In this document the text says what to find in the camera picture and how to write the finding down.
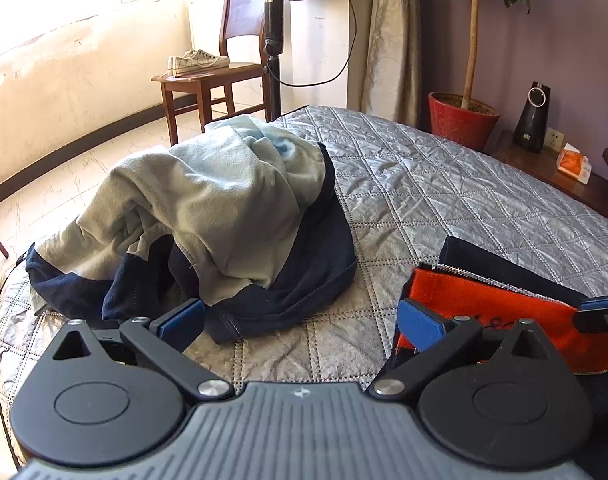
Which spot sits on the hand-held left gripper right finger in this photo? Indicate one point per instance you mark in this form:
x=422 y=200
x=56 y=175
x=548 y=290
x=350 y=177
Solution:
x=424 y=325

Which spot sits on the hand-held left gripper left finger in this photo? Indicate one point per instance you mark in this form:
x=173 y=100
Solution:
x=183 y=322

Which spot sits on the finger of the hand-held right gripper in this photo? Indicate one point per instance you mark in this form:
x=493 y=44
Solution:
x=604 y=317

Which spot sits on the navy jacket with orange lining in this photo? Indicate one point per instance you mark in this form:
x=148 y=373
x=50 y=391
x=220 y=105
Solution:
x=509 y=305

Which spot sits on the light grey sweatshirt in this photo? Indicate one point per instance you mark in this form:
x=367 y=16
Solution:
x=208 y=210

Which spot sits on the navy garment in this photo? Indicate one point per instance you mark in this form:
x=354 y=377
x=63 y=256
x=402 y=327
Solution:
x=309 y=280

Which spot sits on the silver quilted bedspread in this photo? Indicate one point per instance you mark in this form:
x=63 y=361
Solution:
x=434 y=185

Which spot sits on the orange tissue pack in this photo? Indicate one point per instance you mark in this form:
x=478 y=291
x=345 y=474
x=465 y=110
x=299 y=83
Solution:
x=571 y=162

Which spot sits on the wooden television stand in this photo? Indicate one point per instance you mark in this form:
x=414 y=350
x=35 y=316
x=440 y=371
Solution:
x=534 y=165

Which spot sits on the black speaker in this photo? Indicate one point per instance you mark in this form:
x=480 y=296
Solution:
x=531 y=130

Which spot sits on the brown wooden chair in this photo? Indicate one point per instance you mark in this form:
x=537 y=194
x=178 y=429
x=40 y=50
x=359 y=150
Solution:
x=208 y=72

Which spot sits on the white sneaker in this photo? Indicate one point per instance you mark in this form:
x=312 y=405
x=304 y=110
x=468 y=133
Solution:
x=198 y=65
x=193 y=54

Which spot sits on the beige patterned curtain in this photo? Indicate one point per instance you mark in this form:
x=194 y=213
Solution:
x=394 y=35

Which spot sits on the potted green tree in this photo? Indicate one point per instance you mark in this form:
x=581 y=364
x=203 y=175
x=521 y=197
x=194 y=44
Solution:
x=471 y=35

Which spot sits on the black standing fan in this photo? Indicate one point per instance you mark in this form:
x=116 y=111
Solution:
x=273 y=20

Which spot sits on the white wall socket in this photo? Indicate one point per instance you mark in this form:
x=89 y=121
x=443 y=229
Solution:
x=554 y=139

